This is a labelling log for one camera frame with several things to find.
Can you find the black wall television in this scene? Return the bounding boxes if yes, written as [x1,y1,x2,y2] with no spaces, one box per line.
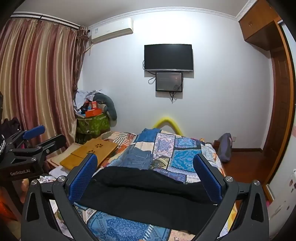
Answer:
[144,44,194,72]

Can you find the dark cloth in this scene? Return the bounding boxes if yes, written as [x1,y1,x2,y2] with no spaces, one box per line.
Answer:
[1,117,22,136]

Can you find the pile of light clothes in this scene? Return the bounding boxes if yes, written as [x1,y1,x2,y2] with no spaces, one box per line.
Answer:
[73,89,102,110]

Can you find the blue jeans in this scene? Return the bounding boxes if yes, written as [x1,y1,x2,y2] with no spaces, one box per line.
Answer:
[118,148,153,171]

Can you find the patchwork blanket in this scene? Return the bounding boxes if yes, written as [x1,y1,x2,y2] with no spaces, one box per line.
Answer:
[50,127,234,241]

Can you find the white crumpled cloth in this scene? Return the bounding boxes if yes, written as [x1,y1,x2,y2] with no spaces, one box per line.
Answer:
[38,167,70,184]

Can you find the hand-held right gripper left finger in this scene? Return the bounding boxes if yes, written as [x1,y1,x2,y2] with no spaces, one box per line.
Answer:
[21,152,99,241]

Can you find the grey backpack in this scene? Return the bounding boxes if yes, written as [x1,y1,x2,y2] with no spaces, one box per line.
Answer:
[216,133,232,163]

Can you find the striped curtain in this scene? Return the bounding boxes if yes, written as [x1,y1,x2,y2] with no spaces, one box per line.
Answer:
[0,17,89,163]

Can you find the white air conditioner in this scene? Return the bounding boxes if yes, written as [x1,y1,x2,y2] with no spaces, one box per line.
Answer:
[88,18,134,44]

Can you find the wooden lap desk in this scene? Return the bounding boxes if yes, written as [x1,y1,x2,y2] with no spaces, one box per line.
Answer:
[60,138,119,168]

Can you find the wooden door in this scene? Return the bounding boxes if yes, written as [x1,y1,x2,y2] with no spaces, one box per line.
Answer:
[261,21,296,186]

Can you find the green storage bag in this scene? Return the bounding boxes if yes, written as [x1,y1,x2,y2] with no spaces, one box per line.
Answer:
[76,112,111,135]

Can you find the blue folded cloth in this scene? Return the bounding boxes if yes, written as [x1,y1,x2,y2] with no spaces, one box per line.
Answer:
[135,128,162,142]

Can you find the small black monitor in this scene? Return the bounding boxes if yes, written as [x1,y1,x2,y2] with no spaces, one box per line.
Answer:
[155,72,184,92]

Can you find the grey plush pillow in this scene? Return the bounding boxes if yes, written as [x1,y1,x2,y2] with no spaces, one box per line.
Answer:
[94,93,117,121]

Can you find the black pants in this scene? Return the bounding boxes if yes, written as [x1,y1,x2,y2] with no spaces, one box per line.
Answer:
[75,166,222,234]

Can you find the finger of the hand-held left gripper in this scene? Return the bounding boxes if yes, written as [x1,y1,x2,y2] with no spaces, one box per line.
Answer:
[6,125,46,149]
[9,134,67,163]

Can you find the orange box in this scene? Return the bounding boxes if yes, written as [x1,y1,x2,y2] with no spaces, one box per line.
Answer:
[85,108,102,117]

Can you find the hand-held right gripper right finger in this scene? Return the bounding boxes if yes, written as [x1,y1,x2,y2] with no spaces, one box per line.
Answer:
[193,153,270,241]

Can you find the wooden overhead cabinet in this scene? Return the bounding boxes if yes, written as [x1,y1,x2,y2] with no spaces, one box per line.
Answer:
[238,0,281,51]

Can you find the yellow foam noodle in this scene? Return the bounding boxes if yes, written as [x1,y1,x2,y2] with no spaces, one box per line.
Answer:
[153,117,183,135]

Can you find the white cabinet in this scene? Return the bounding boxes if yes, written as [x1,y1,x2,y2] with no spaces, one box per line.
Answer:
[266,111,296,241]

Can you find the curtain rod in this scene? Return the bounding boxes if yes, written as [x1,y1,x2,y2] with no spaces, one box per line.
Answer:
[10,13,80,29]

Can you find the orange patterned bedsheet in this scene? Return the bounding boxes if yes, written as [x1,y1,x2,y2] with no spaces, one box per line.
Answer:
[102,131,137,158]

